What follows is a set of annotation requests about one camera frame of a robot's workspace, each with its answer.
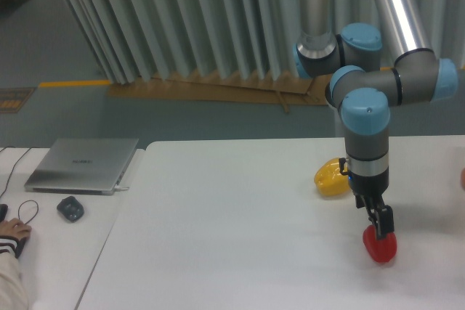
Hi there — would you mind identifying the silver closed laptop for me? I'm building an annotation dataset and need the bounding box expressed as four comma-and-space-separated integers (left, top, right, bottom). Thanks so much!
24, 138, 138, 195

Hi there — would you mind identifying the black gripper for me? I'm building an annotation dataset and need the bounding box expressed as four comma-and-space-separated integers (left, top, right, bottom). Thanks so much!
339, 157, 395, 240

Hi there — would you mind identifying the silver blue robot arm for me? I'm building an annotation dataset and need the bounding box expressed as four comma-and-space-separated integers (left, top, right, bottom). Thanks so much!
293, 0, 458, 240

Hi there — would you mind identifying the yellow bell pepper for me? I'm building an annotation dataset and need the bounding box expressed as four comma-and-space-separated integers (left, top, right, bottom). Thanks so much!
313, 158, 350, 198

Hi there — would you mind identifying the striped cuff cream sleeve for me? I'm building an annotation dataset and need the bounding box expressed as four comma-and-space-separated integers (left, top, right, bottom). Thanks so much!
1, 236, 29, 309

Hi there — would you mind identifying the pale green folding curtain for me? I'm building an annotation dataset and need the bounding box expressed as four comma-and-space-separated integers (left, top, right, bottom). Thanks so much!
66, 0, 464, 84

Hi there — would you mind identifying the pink object at edge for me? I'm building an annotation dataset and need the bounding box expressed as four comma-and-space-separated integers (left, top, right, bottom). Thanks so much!
460, 168, 465, 190

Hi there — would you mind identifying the person's hand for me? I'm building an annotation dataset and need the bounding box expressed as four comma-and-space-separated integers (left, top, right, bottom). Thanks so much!
0, 218, 32, 240

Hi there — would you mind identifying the red bell pepper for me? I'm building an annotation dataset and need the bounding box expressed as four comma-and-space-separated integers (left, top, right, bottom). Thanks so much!
363, 225, 397, 264

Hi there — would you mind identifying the black device at edge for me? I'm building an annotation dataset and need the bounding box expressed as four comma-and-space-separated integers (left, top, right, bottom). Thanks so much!
0, 204, 8, 221

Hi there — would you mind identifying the white laptop cable plug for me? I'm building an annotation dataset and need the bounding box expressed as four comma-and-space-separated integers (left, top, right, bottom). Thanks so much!
114, 185, 129, 192

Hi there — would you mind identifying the brown cardboard sheet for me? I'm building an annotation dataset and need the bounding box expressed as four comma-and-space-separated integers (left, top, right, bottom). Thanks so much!
107, 71, 330, 113

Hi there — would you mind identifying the black mouse cable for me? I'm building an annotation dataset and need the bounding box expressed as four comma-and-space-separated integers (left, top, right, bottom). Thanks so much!
0, 147, 44, 226

